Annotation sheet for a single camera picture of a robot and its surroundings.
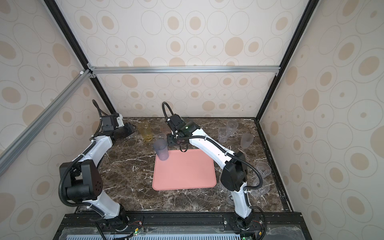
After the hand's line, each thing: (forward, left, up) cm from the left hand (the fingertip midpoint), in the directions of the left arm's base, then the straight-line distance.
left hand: (137, 123), depth 89 cm
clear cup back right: (+12, -61, -17) cm, 65 cm away
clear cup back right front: (+5, -54, -18) cm, 57 cm away
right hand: (-12, -21, -2) cm, 25 cm away
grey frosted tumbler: (-7, -12, -12) cm, 19 cm away
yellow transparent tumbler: (+4, -1, -11) cm, 11 cm away
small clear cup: (+3, -11, -18) cm, 22 cm away
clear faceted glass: (-21, -76, -18) cm, 81 cm away
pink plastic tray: (-20, -33, -20) cm, 43 cm away
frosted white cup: (0, -70, -17) cm, 72 cm away
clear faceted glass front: (-33, -73, -19) cm, 82 cm away
